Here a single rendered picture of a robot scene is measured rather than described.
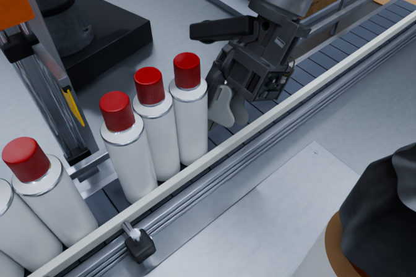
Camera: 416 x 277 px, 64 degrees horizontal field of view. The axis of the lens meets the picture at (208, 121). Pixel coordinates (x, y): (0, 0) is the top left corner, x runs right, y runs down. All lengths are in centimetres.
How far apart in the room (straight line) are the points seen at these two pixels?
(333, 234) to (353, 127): 43
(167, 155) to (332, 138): 35
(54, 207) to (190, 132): 20
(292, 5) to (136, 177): 29
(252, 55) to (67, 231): 32
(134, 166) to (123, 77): 39
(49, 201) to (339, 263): 29
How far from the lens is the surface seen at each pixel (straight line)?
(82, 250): 49
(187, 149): 51
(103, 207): 54
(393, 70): 89
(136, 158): 42
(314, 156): 59
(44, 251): 49
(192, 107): 43
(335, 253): 31
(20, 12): 37
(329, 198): 56
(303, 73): 73
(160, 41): 88
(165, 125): 43
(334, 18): 76
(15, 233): 43
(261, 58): 45
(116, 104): 37
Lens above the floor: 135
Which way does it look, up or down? 50 degrees down
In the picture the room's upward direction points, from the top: straight up
